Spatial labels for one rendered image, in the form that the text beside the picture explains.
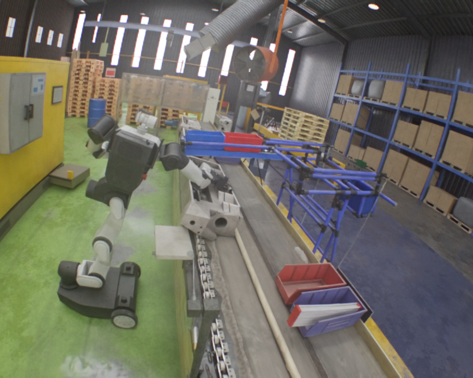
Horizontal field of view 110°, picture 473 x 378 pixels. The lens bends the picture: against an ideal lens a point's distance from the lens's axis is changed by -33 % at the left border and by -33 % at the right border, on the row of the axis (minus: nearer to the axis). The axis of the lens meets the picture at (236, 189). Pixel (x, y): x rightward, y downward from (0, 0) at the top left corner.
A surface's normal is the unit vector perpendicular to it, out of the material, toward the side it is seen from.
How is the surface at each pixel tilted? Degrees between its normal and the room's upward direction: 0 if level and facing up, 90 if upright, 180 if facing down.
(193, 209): 39
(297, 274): 88
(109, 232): 90
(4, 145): 90
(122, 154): 90
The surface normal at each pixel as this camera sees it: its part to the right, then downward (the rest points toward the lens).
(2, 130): 0.22, 0.41
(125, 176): 0.08, 0.61
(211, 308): 0.22, -0.90
